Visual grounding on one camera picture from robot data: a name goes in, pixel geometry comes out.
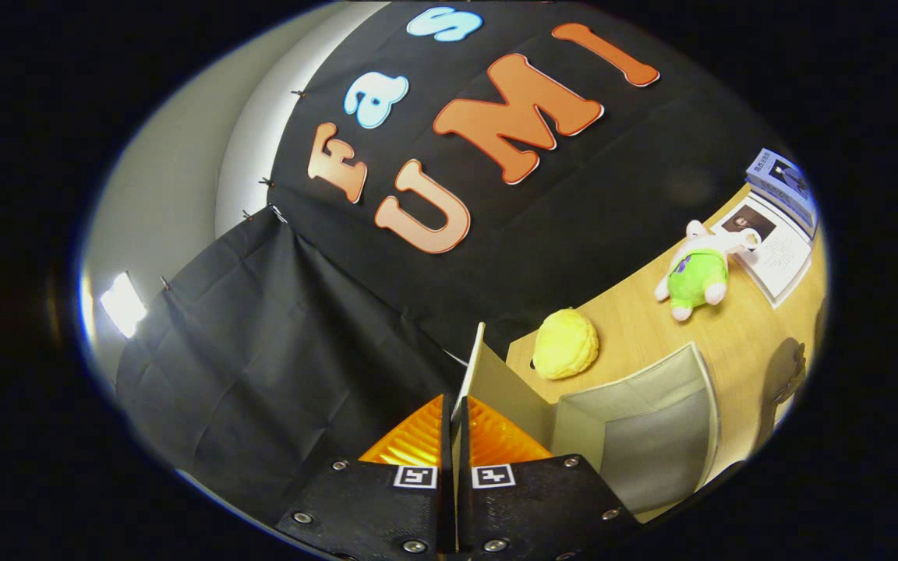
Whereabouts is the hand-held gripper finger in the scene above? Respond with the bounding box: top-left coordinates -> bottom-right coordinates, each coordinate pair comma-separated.
274,393 -> 454,561
457,396 -> 641,561

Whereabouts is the beige fabric storage box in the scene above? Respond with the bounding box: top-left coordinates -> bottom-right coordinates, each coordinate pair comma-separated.
453,322 -> 721,517

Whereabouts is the brown fuzzy shoe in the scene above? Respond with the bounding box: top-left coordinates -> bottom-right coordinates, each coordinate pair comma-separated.
765,339 -> 808,410

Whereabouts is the yellow plush ball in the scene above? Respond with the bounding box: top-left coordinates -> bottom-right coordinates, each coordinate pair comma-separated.
532,308 -> 599,380

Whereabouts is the green and white plush toy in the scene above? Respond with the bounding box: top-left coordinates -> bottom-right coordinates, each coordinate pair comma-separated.
654,221 -> 762,322

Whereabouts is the ceiling light panel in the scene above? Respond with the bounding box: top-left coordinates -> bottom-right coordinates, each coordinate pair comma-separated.
100,271 -> 148,340

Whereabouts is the white book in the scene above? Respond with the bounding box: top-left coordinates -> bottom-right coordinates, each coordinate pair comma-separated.
710,193 -> 815,309

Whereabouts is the blue book with figure print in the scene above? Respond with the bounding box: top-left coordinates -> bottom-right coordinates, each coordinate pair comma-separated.
745,148 -> 818,227

